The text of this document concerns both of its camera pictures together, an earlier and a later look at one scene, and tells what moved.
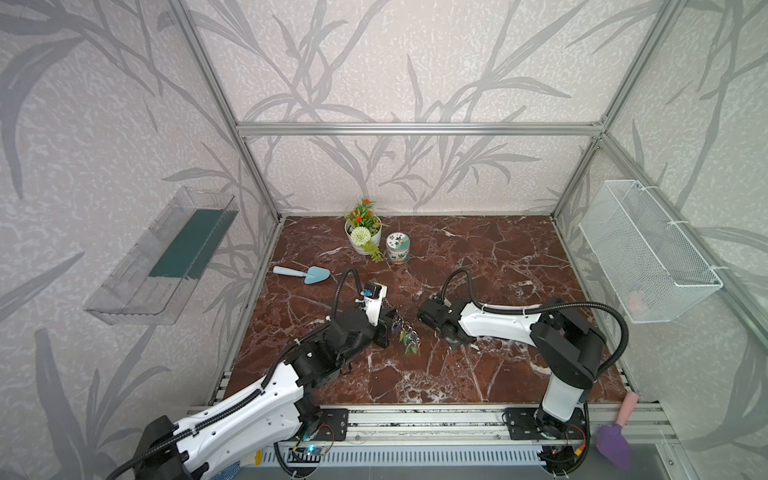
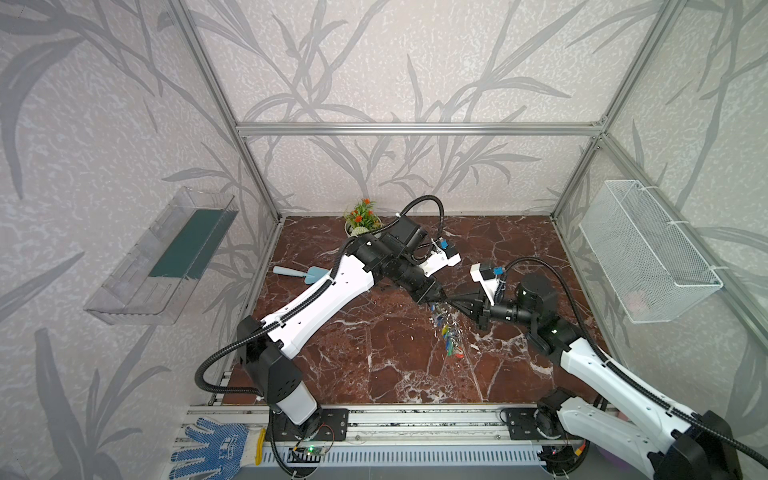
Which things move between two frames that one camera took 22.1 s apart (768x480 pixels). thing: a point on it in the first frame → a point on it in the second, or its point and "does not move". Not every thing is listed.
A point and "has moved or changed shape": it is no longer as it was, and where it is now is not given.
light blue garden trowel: [313, 275] does not move
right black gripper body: [437, 315] → [480, 309]
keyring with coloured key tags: [408, 336] has moved or changed shape
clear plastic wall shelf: [153, 284] does not move
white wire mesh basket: [651, 264] does not move
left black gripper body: [387, 327] → [430, 288]
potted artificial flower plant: [363, 229] does not move
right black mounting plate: [522, 425] does not move
